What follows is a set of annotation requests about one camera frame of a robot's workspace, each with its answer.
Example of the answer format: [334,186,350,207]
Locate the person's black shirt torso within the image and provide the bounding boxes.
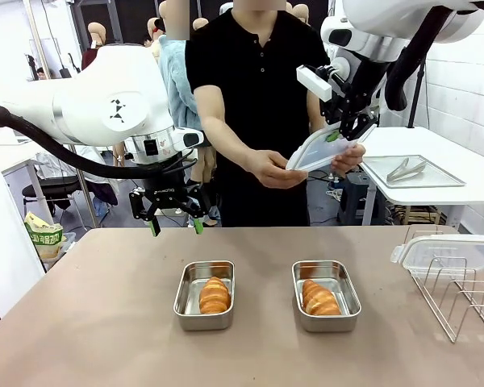
[184,8,332,228]

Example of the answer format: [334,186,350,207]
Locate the golden croissant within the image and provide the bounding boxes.
[198,276,232,315]
[301,279,343,317]

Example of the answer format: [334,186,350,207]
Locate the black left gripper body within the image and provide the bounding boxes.
[138,160,195,211]

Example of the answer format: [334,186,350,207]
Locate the black tripod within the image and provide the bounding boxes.
[407,60,427,130]

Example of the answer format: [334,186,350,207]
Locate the clear plastic container lid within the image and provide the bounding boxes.
[286,122,378,173]
[390,233,484,280]

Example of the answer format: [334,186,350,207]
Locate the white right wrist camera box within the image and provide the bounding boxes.
[295,64,348,102]

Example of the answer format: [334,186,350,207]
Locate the person's left forearm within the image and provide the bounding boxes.
[307,89,328,135]

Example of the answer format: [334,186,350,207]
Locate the person's left hand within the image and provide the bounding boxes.
[331,144,367,174]

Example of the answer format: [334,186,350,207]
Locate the mannequin in cream jacket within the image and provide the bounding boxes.
[146,17,165,58]

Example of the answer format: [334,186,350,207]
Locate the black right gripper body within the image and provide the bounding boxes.
[319,74,383,120]

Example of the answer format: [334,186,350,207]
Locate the person's right forearm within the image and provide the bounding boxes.
[194,86,264,173]

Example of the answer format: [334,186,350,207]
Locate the metal wire rack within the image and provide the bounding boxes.
[404,225,484,344]

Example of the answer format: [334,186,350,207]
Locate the black office chair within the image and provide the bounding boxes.
[21,174,84,221]

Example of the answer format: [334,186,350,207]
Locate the person's right hand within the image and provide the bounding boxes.
[244,149,308,189]

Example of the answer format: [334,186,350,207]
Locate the silver light stand pole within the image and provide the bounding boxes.
[23,0,98,229]

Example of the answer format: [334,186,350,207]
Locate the mannequin in dark red hoodie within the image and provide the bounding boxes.
[81,22,107,72]

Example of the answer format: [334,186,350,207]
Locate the black right arm cable sleeve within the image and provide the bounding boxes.
[384,5,455,113]

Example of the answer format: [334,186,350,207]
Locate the perforated metal baking tray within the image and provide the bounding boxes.
[362,154,467,189]

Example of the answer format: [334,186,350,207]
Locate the green snack bag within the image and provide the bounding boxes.
[23,210,66,261]

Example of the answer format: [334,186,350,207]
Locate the mannequin in light blue fleece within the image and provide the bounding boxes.
[157,0,199,131]

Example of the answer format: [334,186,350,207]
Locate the rectangular steel container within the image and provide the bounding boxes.
[173,260,236,333]
[291,260,362,334]

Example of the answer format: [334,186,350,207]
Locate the metal serving tongs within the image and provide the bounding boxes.
[386,157,428,183]

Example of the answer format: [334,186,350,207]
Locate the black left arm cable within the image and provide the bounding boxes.
[0,105,198,181]

